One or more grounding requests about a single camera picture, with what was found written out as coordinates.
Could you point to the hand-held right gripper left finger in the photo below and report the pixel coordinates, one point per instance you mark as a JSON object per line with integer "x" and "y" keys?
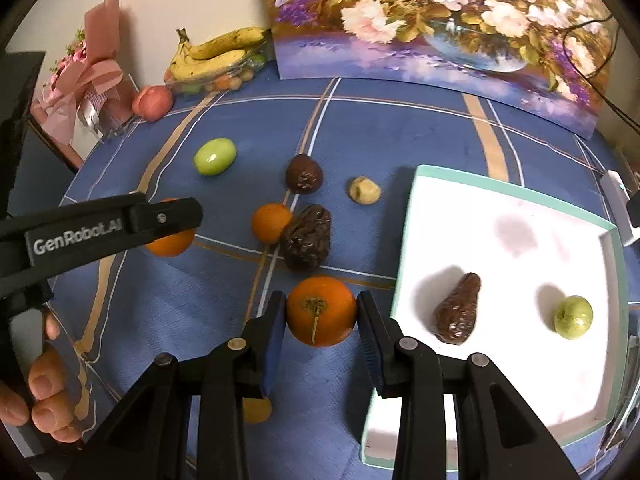
{"x": 274, "y": 345}

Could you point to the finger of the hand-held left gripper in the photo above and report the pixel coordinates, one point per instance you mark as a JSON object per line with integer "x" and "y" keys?
{"x": 170, "y": 216}

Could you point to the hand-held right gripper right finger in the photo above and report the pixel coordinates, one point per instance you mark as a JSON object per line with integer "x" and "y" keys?
{"x": 370, "y": 345}

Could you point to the orange with stem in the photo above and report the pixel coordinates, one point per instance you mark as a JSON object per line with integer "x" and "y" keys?
{"x": 325, "y": 320}

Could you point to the green mango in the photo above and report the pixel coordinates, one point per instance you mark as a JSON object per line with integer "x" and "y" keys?
{"x": 215, "y": 156}

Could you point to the large dark wrinkled fruit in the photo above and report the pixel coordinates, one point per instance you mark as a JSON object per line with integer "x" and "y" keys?
{"x": 306, "y": 240}

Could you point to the small pale tan fruit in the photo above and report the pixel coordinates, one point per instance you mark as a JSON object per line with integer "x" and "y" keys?
{"x": 364, "y": 190}

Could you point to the white tray with teal rim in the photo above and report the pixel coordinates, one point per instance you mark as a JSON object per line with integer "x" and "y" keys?
{"x": 525, "y": 360}

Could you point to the pile of small round fruits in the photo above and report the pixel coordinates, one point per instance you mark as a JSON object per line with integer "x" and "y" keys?
{"x": 227, "y": 82}

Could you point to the small yellow-orange fruit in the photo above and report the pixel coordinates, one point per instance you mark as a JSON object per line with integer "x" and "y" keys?
{"x": 257, "y": 411}

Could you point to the brown avocado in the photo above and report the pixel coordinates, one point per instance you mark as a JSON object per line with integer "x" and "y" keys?
{"x": 456, "y": 312}

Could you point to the red peach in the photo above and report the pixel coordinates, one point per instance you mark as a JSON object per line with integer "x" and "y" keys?
{"x": 152, "y": 103}

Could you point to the clear plastic box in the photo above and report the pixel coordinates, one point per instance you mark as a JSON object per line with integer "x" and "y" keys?
{"x": 117, "y": 112}

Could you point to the small brown wrinkled fruit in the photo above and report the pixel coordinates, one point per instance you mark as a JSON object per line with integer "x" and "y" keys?
{"x": 303, "y": 174}

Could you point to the yellow banana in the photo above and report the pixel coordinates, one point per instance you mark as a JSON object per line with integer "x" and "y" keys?
{"x": 230, "y": 42}
{"x": 205, "y": 66}

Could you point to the pink wrapped bouquet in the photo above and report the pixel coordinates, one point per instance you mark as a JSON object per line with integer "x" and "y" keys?
{"x": 95, "y": 80}

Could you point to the glass bowl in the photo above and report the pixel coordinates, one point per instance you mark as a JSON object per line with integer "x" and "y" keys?
{"x": 250, "y": 62}

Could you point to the round green fruit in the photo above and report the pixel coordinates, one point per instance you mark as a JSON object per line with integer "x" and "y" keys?
{"x": 573, "y": 317}

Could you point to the blue plaid tablecloth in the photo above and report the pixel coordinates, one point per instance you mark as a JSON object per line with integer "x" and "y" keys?
{"x": 400, "y": 125}

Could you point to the flower painting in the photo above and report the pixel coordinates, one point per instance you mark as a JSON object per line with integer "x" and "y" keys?
{"x": 400, "y": 60}

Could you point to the white device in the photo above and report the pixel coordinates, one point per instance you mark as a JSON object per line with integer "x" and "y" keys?
{"x": 617, "y": 200}

